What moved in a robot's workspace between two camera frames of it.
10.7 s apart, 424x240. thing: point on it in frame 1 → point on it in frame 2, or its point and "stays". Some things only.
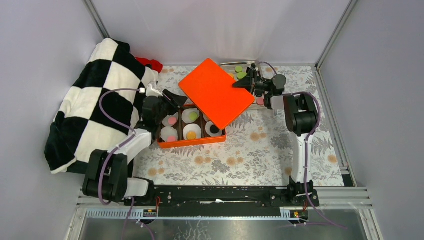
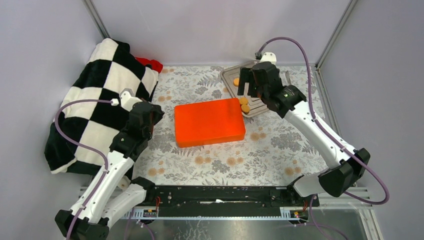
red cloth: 155,64 stays
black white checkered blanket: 78,128 stays
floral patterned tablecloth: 258,151 stays
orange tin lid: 212,88 → 209,122
